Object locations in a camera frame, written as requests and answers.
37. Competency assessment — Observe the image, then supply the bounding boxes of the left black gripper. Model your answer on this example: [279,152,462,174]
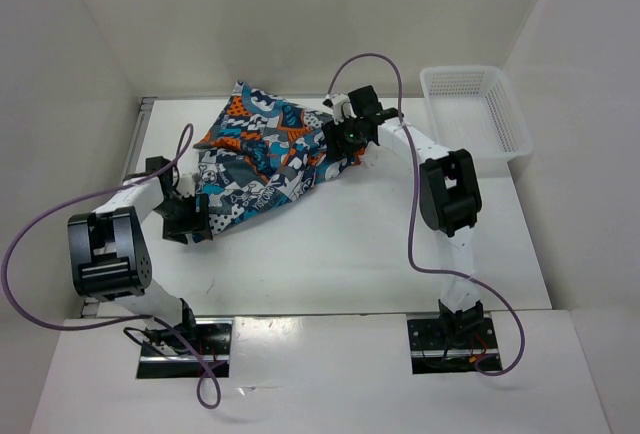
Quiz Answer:
[152,192,213,245]

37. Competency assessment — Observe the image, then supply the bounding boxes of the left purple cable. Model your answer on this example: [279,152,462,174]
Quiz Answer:
[2,122,222,410]

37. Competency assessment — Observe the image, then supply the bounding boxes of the white plastic mesh basket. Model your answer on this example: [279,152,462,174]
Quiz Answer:
[419,65,533,163]

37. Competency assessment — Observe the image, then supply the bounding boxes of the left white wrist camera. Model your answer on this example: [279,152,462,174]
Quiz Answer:
[176,173,198,199]

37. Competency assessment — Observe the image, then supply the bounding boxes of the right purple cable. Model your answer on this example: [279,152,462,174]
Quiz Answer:
[327,52,526,377]

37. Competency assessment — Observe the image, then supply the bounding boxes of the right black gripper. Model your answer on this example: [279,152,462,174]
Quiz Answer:
[321,112,365,162]

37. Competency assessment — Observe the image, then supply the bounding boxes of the colourful patterned shorts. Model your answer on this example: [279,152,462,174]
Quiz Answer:
[193,80,365,235]

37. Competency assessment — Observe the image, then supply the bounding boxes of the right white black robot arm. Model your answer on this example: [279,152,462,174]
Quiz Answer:
[323,86,484,350]

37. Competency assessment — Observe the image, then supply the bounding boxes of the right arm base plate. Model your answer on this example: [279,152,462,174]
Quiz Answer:
[407,315,502,375]

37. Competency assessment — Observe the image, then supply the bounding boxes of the purple cable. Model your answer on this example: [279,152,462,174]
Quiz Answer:
[327,52,526,377]
[2,122,222,410]

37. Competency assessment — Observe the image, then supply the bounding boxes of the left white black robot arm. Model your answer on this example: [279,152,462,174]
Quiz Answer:
[67,156,212,354]

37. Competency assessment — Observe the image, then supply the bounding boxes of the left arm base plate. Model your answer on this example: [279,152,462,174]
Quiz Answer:
[134,319,233,380]

